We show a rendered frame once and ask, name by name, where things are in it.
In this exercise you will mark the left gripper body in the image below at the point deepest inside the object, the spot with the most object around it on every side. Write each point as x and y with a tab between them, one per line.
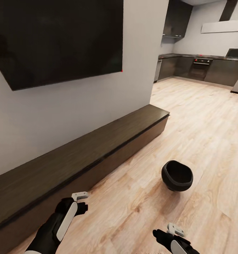
81	208

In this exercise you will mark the dishwasher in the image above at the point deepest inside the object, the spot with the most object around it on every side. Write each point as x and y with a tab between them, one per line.
157	70

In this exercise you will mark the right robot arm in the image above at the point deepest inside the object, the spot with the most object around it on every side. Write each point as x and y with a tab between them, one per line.
173	239

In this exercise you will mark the cauldron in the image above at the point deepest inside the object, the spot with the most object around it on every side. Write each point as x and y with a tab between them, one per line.
176	176

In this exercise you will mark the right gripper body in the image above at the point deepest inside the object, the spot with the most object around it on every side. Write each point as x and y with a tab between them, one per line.
162	238

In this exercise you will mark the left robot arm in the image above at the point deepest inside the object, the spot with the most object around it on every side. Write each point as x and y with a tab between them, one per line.
50	234

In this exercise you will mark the wall mounted tv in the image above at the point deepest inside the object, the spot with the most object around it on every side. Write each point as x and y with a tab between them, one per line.
45	42

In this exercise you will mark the oven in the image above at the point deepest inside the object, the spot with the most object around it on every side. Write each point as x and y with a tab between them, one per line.
200	67

